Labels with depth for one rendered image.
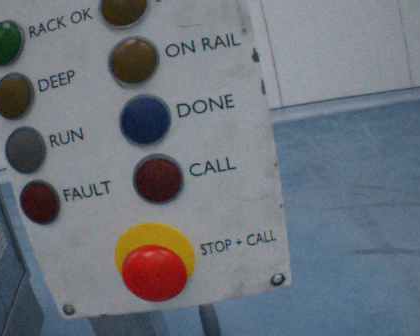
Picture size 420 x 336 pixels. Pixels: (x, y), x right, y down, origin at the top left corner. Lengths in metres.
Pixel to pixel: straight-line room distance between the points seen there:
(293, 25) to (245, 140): 3.62
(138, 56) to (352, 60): 3.82
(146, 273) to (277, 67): 3.65
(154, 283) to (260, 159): 0.10
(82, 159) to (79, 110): 0.03
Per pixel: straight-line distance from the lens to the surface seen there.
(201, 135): 0.32
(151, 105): 0.31
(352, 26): 4.07
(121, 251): 0.35
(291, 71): 3.97
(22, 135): 0.32
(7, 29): 0.32
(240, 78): 0.31
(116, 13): 0.30
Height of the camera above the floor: 1.16
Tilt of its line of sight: 20 degrees down
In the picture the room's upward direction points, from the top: 11 degrees counter-clockwise
